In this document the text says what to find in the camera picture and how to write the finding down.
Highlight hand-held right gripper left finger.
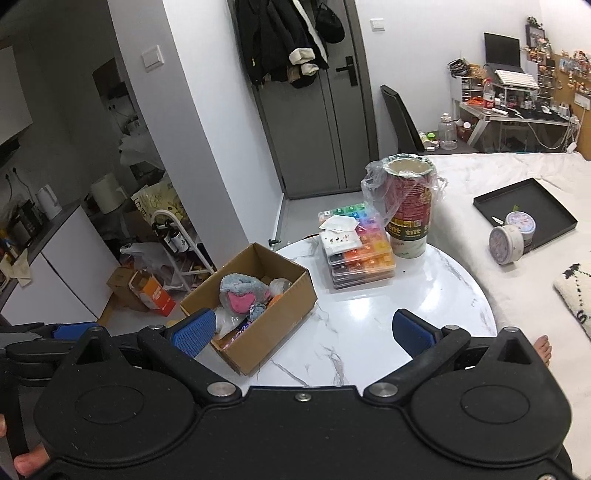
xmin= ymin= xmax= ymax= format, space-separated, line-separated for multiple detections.
xmin=69 ymin=308 xmax=242 ymax=404

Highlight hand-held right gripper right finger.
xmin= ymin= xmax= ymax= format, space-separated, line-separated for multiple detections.
xmin=364 ymin=308 xmax=539 ymax=404

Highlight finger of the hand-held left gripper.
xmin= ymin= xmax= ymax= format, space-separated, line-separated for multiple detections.
xmin=6 ymin=340 xmax=63 ymax=366
xmin=44 ymin=323 xmax=99 ymax=341

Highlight grey pink plush toy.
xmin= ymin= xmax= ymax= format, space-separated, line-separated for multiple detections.
xmin=219 ymin=274 xmax=273 ymax=317

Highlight person's left hand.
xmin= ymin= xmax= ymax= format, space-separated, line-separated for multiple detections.
xmin=13 ymin=445 xmax=54 ymax=479

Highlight orange carton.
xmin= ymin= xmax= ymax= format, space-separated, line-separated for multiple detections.
xmin=131 ymin=269 xmax=176 ymax=317

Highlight brown floor cardboard box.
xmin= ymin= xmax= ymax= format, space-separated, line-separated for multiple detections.
xmin=106 ymin=265 xmax=148 ymax=312

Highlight white kitchen cabinet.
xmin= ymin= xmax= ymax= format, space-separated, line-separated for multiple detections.
xmin=0 ymin=200 xmax=112 ymax=326

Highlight colourful bead organizer box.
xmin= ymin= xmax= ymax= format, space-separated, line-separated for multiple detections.
xmin=318 ymin=203 xmax=397 ymax=291

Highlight crumpled clear floor bag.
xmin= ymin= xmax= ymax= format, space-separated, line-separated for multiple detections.
xmin=120 ymin=242 xmax=174 ymax=273

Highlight dark glass bottles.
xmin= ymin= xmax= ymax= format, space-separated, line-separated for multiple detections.
xmin=154 ymin=222 xmax=190 ymax=254

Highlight red paper canister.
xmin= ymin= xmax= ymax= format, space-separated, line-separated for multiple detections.
xmin=382 ymin=156 xmax=437 ymax=259

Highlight white bed blanket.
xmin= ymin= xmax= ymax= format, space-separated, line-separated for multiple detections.
xmin=429 ymin=152 xmax=591 ymax=480

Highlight round patterned tin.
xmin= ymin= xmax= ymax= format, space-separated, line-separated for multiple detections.
xmin=505 ymin=211 xmax=537 ymax=245
xmin=489 ymin=224 xmax=526 ymax=265

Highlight white kettle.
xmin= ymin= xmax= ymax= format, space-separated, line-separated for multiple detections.
xmin=36 ymin=185 xmax=63 ymax=220

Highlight white paper sachet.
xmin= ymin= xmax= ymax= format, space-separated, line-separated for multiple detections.
xmin=321 ymin=215 xmax=360 ymax=233

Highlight person's bare foot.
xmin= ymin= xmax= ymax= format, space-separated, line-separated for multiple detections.
xmin=533 ymin=335 xmax=554 ymax=367

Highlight yellow printed bag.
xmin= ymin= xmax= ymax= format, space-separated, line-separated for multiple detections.
xmin=131 ymin=182 xmax=190 ymax=232

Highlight white paper roll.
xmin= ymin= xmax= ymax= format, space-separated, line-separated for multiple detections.
xmin=90 ymin=172 xmax=127 ymax=214

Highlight clear plastic bag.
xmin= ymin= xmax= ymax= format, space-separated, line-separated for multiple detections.
xmin=361 ymin=157 xmax=450 ymax=223

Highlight black tray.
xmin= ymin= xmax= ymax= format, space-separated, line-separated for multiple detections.
xmin=473 ymin=178 xmax=578 ymax=252

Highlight fluffy white black cushion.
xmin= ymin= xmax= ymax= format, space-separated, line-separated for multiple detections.
xmin=553 ymin=263 xmax=591 ymax=335

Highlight clear glass jar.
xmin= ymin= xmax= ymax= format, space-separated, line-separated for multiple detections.
xmin=438 ymin=113 xmax=458 ymax=151

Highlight black chair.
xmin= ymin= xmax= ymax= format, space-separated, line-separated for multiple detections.
xmin=379 ymin=84 xmax=426 ymax=155

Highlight grey door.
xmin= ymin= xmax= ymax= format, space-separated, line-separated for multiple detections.
xmin=252 ymin=0 xmax=377 ymax=200

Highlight white desk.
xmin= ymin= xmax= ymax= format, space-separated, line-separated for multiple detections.
xmin=459 ymin=102 xmax=583 ymax=153

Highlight small drawer organizer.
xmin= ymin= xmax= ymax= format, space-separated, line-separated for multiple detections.
xmin=462 ymin=76 xmax=485 ymax=104

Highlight white keyboard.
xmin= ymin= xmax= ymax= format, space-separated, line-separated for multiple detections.
xmin=494 ymin=69 xmax=540 ymax=88

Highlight black laptop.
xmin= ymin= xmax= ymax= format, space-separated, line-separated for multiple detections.
xmin=484 ymin=32 xmax=525 ymax=75

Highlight hanging dark coats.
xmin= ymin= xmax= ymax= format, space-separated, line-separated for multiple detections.
xmin=235 ymin=0 xmax=331 ymax=89

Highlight black hanging cap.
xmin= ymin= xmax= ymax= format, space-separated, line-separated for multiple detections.
xmin=314 ymin=0 xmax=346 ymax=44

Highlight white wire rack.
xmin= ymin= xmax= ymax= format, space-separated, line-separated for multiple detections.
xmin=151 ymin=209 xmax=218 ymax=291

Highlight white cable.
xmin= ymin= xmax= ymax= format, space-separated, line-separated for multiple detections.
xmin=526 ymin=115 xmax=580 ymax=151

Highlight black door handle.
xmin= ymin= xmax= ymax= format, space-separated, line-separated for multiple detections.
xmin=335 ymin=55 xmax=358 ymax=87

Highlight white light switch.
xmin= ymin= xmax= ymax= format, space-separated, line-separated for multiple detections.
xmin=141 ymin=45 xmax=164 ymax=72

